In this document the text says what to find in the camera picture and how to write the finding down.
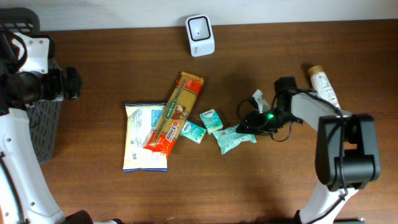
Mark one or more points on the white barcode scanner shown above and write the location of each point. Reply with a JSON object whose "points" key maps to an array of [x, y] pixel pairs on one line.
{"points": [[200, 35]]}

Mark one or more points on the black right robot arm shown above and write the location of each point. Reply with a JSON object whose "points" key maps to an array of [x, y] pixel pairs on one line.
{"points": [[347, 154]]}

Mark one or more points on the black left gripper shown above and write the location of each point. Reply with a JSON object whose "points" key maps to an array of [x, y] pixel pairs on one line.
{"points": [[60, 90]]}

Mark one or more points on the San Remo spaghetti pack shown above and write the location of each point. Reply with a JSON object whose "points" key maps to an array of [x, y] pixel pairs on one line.
{"points": [[175, 114]]}

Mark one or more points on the teal wet wipes pack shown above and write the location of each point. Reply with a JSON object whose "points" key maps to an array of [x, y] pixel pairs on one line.
{"points": [[228, 138]]}

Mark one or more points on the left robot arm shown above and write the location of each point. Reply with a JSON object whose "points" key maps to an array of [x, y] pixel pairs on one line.
{"points": [[27, 78]]}

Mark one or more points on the white Pantene tube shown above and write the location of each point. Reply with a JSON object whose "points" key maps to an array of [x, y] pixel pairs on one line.
{"points": [[322, 85]]}

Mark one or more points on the Kleenex tissue pack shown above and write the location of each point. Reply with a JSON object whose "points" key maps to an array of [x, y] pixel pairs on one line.
{"points": [[193, 132], [211, 120]]}

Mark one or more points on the large cream wipes bag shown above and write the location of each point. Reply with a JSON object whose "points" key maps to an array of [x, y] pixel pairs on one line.
{"points": [[142, 118]]}

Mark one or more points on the grey plastic mesh basket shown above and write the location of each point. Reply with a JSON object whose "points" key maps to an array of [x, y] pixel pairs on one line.
{"points": [[44, 115]]}

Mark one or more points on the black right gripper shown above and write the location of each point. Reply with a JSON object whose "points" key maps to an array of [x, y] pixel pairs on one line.
{"points": [[255, 124]]}

